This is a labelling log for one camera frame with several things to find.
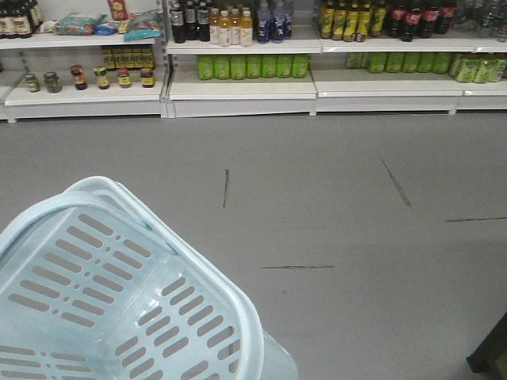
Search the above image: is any light blue plastic basket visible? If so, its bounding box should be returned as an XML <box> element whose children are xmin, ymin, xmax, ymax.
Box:
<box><xmin>1</xmin><ymin>177</ymin><xmax>299</xmax><ymax>379</ymax></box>

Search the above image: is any dark pickle glass jar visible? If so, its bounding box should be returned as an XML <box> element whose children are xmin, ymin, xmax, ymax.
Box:
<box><xmin>44</xmin><ymin>71</ymin><xmax>63</xmax><ymax>93</ymax></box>

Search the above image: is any green drink bottle pack right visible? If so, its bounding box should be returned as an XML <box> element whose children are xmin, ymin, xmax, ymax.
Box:
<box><xmin>345</xmin><ymin>51</ymin><xmax>460</xmax><ymax>74</ymax></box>

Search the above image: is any green drink bottle pack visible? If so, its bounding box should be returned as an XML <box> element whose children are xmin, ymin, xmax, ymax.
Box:
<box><xmin>345</xmin><ymin>51</ymin><xmax>460</xmax><ymax>74</ymax></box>
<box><xmin>197</xmin><ymin>54</ymin><xmax>311</xmax><ymax>80</ymax></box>

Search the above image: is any green-lid glass jar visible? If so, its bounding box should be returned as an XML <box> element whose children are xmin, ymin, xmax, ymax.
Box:
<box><xmin>25</xmin><ymin>73</ymin><xmax>40</xmax><ymax>93</ymax></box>

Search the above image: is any yellow-label sauce jar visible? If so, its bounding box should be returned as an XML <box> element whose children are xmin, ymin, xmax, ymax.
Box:
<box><xmin>93</xmin><ymin>66</ymin><xmax>110</xmax><ymax>90</ymax></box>

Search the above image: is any black wooden produce stand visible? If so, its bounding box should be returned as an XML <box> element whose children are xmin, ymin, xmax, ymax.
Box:
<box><xmin>466</xmin><ymin>314</ymin><xmax>506</xmax><ymax>374</ymax></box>

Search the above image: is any white store shelving unit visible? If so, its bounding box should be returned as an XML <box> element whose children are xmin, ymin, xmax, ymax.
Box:
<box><xmin>1</xmin><ymin>1</ymin><xmax>506</xmax><ymax>122</ymax></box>

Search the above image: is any dark sauce jar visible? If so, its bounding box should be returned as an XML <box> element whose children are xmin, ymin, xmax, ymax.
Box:
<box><xmin>139</xmin><ymin>67</ymin><xmax>156</xmax><ymax>88</ymax></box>

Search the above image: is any red-lid sauce jar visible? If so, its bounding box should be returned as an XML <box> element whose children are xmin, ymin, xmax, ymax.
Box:
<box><xmin>70</xmin><ymin>64</ymin><xmax>88</xmax><ymax>90</ymax></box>

